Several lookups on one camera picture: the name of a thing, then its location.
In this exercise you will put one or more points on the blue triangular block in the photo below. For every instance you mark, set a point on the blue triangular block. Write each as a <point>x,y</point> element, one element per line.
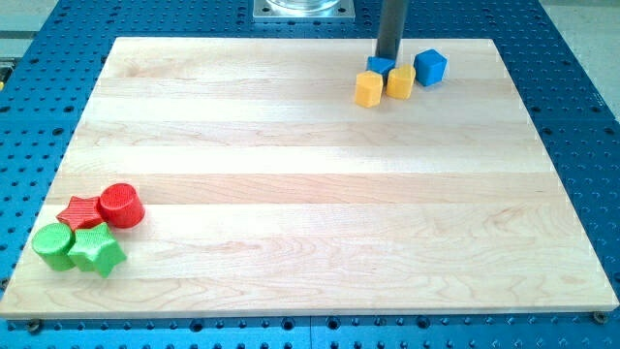
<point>380,65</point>

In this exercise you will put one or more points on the yellow pentagon block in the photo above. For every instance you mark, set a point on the yellow pentagon block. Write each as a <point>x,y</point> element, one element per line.
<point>369,89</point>

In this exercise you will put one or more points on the yellow heart block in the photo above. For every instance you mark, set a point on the yellow heart block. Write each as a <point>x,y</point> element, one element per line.
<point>400,82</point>

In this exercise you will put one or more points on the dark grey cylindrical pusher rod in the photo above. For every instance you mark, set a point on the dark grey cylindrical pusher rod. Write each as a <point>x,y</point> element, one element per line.
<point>391,27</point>

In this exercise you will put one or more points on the red star block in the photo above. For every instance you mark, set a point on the red star block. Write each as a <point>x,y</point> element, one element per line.
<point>81,213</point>

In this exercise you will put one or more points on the green star block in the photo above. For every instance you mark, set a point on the green star block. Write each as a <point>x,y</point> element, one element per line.
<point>96,249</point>

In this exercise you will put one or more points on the green cylinder block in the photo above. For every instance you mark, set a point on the green cylinder block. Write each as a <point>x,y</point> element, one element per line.
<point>52,244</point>

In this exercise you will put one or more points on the blue perforated table plate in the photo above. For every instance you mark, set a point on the blue perforated table plate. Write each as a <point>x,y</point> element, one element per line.
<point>49,87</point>

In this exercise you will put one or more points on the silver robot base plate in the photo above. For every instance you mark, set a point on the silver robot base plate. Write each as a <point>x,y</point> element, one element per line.
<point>303,10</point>

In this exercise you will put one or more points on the light wooden board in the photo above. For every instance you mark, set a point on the light wooden board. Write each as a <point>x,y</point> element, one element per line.
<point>269,191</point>

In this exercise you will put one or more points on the red cylinder block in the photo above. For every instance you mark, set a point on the red cylinder block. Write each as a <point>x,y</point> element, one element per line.
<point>120,206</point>

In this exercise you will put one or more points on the blue cube block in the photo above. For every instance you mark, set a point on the blue cube block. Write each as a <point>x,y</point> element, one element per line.
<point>430,66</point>

